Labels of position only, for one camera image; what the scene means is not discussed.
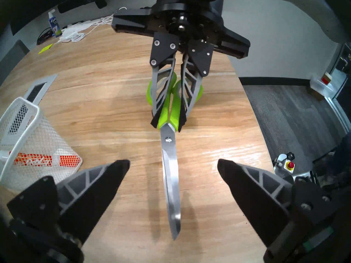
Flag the silver table outlet box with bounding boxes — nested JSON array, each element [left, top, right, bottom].
[[23, 74, 58, 105]]

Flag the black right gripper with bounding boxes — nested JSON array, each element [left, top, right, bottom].
[[112, 0, 251, 133]]

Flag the white mesh pen holder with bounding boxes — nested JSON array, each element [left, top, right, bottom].
[[0, 97, 83, 193]]

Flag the green handled scissors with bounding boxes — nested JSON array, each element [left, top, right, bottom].
[[147, 72, 204, 241]]

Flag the white charger cable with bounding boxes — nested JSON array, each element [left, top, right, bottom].
[[59, 8, 128, 44]]

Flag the white crumpled plastic sheet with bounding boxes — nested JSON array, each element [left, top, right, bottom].
[[63, 20, 95, 35]]

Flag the large black wall screen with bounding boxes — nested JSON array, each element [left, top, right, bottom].
[[11, 0, 154, 35]]

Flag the black coiled cable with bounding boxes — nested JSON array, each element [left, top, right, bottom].
[[36, 27, 54, 45]]

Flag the orange white Expo marker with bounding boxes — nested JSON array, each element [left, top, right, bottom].
[[0, 150, 82, 168]]

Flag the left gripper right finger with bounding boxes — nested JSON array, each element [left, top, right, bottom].
[[217, 159, 342, 249]]

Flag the whiteboard cleaner spray bottle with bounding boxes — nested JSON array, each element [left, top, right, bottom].
[[48, 10, 63, 38]]

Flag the white low stand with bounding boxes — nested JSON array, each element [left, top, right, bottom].
[[309, 76, 335, 101]]

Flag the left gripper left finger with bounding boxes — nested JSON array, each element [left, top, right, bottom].
[[7, 159, 131, 242]]

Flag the black video sound bar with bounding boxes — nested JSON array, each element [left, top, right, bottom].
[[58, 0, 107, 14]]

